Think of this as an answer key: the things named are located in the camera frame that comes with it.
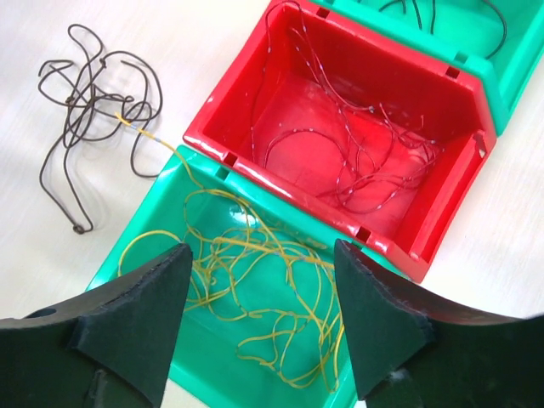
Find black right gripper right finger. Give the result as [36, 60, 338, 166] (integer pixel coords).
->
[334, 240, 543, 407]

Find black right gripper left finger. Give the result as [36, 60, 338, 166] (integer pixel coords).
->
[1, 244, 192, 407]

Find yellow wires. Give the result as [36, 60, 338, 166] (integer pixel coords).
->
[116, 186, 345, 394]

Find red wires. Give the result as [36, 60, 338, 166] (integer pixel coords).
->
[248, 2, 445, 216]

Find yellow wire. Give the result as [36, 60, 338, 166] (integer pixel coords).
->
[114, 110, 196, 192]

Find wire bundle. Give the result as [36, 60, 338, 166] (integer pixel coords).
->
[37, 23, 167, 235]

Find near green plastic bin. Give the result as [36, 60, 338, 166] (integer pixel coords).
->
[91, 147, 357, 407]

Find green plastic bin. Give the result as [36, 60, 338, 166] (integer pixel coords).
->
[91, 147, 357, 407]
[319, 0, 543, 134]

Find red plastic bin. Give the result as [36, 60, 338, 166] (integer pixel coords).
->
[184, 1, 497, 282]

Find far green plastic bin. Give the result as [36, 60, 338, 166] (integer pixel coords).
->
[319, 0, 543, 134]

